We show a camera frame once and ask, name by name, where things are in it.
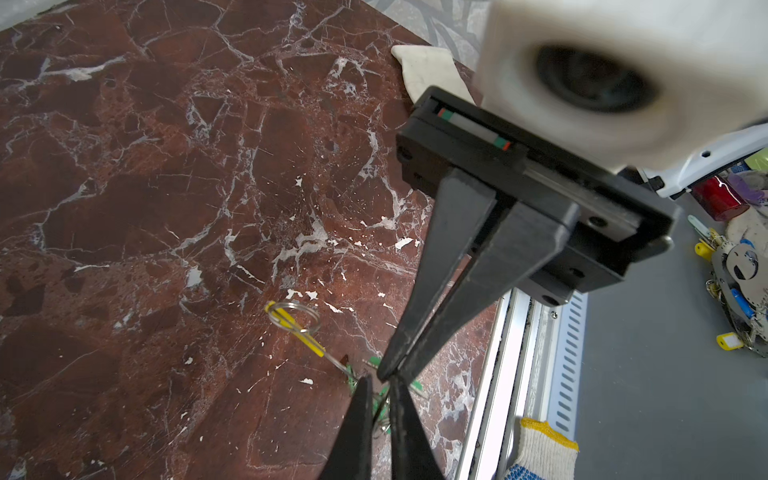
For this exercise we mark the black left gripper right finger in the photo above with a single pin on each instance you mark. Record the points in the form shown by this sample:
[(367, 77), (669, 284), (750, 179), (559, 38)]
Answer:
[(412, 457)]

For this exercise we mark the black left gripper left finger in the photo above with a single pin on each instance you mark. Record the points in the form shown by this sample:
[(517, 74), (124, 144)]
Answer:
[(351, 454)]

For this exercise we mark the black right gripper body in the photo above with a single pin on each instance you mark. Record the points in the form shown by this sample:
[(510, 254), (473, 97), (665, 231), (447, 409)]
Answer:
[(620, 222)]

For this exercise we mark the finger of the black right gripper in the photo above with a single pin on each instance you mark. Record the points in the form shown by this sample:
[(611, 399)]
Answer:
[(522, 242), (462, 205)]

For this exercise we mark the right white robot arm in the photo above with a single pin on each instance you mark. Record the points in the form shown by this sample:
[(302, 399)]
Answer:
[(702, 159)]

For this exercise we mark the cluttered objects pile background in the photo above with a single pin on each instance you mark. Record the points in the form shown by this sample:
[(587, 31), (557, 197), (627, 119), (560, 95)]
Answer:
[(736, 195)]

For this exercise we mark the blue white work glove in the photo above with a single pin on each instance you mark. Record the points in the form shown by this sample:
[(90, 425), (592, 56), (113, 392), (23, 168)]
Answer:
[(543, 454)]

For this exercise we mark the beige sponge pad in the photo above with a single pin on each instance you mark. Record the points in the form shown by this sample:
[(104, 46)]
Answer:
[(427, 66)]

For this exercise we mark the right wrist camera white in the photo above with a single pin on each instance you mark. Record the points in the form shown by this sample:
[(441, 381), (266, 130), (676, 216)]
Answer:
[(626, 83)]

